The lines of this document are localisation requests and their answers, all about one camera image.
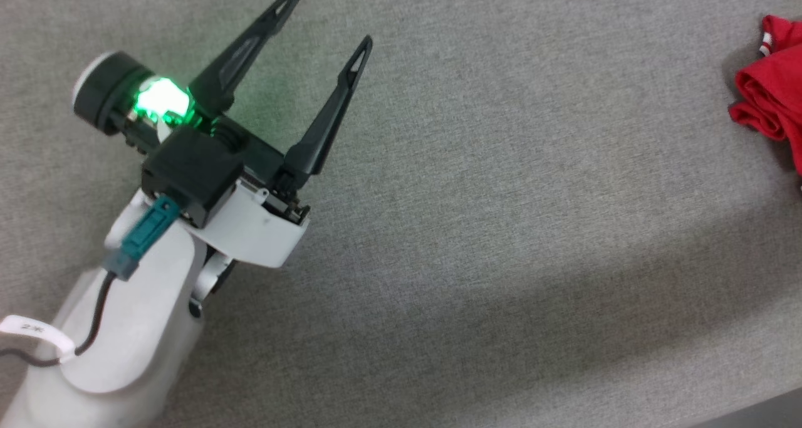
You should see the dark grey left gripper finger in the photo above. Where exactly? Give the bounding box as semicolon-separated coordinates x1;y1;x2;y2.
187;0;306;119
284;34;374;179

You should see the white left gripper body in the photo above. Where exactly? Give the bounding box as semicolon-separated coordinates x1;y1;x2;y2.
73;50;311;268

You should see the red basketball jersey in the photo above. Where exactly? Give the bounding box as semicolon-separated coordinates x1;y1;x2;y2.
727;14;802;194

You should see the teal cable connector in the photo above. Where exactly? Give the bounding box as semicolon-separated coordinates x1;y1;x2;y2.
103;196;181;282

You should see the thin black camera cable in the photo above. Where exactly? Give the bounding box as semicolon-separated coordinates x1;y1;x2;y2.
0;270;120;368

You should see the white cable label tag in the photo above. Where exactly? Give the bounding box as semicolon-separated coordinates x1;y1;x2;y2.
0;315;75;363

